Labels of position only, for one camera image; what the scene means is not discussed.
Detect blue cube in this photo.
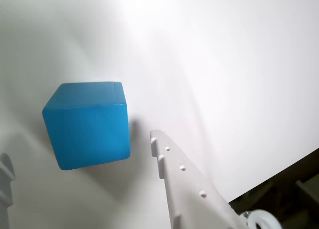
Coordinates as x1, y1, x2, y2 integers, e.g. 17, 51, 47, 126
41, 81, 131, 171

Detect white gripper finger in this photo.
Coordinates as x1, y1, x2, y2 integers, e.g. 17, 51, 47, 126
150, 129, 250, 229
0, 153, 16, 229

